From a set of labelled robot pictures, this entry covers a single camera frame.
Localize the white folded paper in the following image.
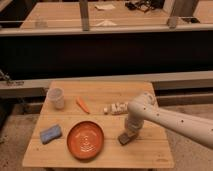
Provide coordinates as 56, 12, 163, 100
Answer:
95, 20, 117, 27

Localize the orange carrot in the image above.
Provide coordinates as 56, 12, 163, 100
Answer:
76, 97, 90, 114

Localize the grey metal post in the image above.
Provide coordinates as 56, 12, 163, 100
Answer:
166, 0, 190, 29
79, 0, 90, 31

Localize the blue sponge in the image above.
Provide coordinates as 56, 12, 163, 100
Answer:
40, 125, 62, 144

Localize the grey metal post right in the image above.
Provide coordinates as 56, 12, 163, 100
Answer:
166, 0, 190, 29

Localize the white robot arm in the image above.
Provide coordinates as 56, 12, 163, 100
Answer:
125, 92, 213, 149

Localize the white toy truck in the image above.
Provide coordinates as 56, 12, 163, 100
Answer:
103, 102, 128, 115

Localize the orange round plate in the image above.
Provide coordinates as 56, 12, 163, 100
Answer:
67, 121, 104, 160

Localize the white paper sheet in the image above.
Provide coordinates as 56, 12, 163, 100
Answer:
95, 4, 115, 10

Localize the black cable bundle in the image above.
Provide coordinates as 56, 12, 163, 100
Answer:
124, 0, 165, 13

